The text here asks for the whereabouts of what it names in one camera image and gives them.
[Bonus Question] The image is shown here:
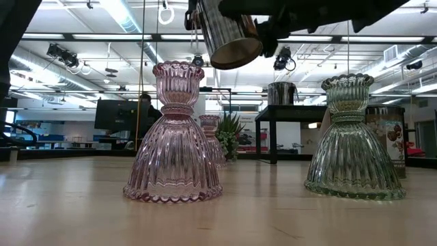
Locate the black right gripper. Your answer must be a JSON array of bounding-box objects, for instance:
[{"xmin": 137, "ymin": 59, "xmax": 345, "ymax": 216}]
[{"xmin": 218, "ymin": 0, "xmax": 346, "ymax": 58}]

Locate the pink glass candle holder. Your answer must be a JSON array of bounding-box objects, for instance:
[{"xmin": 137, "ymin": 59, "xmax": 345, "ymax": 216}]
[
  {"xmin": 122, "ymin": 60, "xmax": 224, "ymax": 204},
  {"xmin": 199, "ymin": 114, "xmax": 227, "ymax": 168}
]

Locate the green glass candle holder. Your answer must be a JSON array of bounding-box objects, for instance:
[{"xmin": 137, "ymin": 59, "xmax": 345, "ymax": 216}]
[{"xmin": 303, "ymin": 72, "xmax": 408, "ymax": 202}]

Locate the black perforated metal shelf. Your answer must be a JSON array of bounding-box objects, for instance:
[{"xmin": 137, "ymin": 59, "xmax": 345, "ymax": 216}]
[{"xmin": 254, "ymin": 104, "xmax": 330, "ymax": 165}]

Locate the white printed banner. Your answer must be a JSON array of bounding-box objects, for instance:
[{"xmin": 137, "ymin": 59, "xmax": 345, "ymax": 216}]
[{"xmin": 238, "ymin": 114, "xmax": 271, "ymax": 153}]

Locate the person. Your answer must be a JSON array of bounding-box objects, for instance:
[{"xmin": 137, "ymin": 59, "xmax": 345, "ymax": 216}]
[{"xmin": 138, "ymin": 93, "xmax": 164, "ymax": 138}]

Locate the green potted succulent plant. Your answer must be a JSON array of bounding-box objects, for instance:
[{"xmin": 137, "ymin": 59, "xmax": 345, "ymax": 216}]
[{"xmin": 215, "ymin": 112, "xmax": 245, "ymax": 163}]

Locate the black computer monitor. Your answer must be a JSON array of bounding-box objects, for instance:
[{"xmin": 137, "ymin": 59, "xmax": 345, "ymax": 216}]
[{"xmin": 94, "ymin": 98, "xmax": 150, "ymax": 135}]

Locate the black ceiling spotlight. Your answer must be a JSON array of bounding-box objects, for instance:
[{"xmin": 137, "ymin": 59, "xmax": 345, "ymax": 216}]
[{"xmin": 406, "ymin": 59, "xmax": 424, "ymax": 71}]

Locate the black ceiling camera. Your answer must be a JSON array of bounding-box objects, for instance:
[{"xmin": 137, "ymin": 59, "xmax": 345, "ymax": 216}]
[{"xmin": 272, "ymin": 46, "xmax": 296, "ymax": 72}]

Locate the white hanging cable ring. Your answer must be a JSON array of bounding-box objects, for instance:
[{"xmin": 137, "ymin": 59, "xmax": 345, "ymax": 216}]
[{"xmin": 157, "ymin": 3, "xmax": 175, "ymax": 26}]

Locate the yellow hanging strap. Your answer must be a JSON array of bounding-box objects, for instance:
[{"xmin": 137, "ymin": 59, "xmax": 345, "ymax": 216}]
[{"xmin": 134, "ymin": 0, "xmax": 147, "ymax": 152}]

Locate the black curved cable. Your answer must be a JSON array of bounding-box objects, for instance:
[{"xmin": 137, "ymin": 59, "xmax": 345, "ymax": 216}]
[{"xmin": 0, "ymin": 120, "xmax": 38, "ymax": 146}]

